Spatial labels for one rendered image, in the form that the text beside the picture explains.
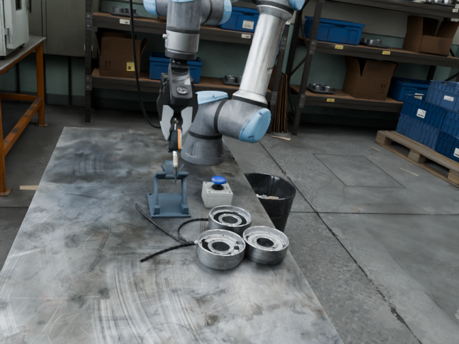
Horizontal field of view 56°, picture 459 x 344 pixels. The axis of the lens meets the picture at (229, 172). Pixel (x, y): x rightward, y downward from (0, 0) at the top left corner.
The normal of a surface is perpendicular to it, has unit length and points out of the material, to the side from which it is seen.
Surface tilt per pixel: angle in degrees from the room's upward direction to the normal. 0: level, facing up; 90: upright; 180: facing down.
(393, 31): 90
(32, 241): 0
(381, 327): 0
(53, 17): 90
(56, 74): 90
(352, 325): 0
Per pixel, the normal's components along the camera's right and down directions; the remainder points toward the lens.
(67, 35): 0.21, 0.40
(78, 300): 0.13, -0.92
